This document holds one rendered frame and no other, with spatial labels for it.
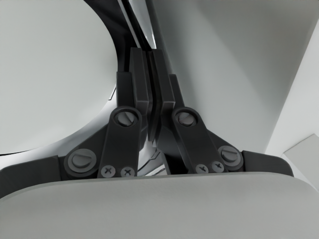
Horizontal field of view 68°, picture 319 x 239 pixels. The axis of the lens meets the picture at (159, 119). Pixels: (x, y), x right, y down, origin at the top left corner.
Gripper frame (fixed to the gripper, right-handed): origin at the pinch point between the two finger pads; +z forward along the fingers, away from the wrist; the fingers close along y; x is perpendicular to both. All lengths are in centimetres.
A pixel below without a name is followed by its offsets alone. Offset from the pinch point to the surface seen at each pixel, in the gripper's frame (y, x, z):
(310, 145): 12.6, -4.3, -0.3
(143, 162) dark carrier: 1.4, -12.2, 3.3
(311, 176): 11.8, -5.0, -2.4
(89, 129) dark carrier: -3.1, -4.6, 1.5
